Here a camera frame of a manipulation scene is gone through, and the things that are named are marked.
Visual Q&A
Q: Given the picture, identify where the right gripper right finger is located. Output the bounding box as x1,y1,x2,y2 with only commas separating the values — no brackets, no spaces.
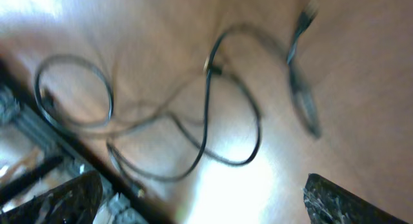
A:
303,174,404,224

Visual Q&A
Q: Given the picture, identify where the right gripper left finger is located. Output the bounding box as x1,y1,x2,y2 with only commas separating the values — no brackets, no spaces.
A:
1,171,103,224

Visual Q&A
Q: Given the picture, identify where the thick black cable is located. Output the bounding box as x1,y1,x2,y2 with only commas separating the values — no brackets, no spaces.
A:
285,0,323,139

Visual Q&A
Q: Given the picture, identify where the black USB cable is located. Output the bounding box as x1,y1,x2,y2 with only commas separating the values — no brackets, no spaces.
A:
33,53,263,168
106,22,291,199

